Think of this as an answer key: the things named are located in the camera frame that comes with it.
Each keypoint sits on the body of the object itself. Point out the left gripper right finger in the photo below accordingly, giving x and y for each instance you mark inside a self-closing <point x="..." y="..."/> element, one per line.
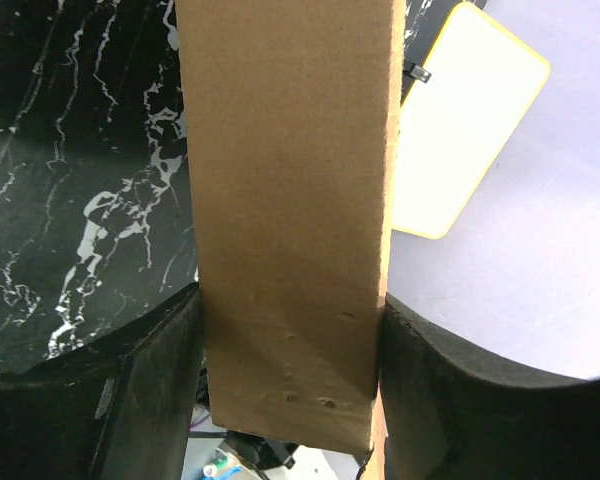
<point x="455" y="410"/>

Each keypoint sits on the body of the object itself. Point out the white board yellow rim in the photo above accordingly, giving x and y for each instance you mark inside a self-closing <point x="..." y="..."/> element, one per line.
<point x="478" y="81"/>

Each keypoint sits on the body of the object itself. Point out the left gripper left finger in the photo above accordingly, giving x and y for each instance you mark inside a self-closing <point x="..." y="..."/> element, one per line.
<point x="117" y="408"/>

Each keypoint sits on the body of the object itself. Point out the large cardboard box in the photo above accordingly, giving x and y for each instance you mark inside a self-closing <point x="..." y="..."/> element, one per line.
<point x="292" y="114"/>

